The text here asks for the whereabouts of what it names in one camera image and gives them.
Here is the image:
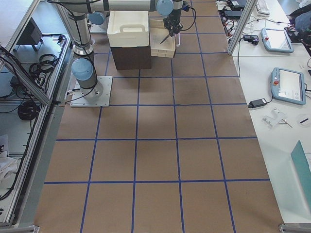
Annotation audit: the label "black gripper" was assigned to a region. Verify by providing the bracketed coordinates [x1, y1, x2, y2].
[163, 17, 183, 36]

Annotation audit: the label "grey orange scissors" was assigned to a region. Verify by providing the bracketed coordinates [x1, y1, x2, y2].
[160, 34, 175, 44]

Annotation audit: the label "white wooden drawer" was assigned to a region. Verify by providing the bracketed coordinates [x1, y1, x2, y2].
[149, 19, 181, 58]

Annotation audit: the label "white plastic crate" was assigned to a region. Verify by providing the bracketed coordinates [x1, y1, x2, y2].
[107, 11, 149, 48]

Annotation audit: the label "dark brown wooden cabinet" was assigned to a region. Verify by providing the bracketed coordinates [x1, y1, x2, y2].
[111, 46, 152, 70]

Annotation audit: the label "white keyboard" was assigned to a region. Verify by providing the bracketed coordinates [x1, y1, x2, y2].
[256, 0, 270, 16]

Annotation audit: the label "upper blue teach pendant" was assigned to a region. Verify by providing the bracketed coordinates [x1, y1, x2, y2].
[260, 28, 294, 53]

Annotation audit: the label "blue teach pendant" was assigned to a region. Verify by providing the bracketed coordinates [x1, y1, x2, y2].
[260, 28, 294, 53]
[271, 67, 306, 105]

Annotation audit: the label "small black power brick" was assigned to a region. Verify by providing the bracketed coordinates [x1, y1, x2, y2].
[248, 98, 267, 108]

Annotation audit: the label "brown paper table cover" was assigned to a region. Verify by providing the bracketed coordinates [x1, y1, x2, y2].
[34, 0, 282, 233]

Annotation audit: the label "lower blue teach pendant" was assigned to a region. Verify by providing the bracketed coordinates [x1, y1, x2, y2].
[271, 67, 306, 105]

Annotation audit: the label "black monitor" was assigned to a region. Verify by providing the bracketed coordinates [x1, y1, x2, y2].
[17, 18, 43, 51]

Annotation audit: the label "teal folder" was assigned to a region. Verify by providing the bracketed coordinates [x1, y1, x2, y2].
[291, 140, 311, 194]

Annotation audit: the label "aluminium frame post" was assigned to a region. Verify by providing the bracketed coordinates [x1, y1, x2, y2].
[227, 0, 257, 55]

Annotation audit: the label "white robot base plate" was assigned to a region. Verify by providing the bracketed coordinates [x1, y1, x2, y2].
[70, 76, 113, 107]

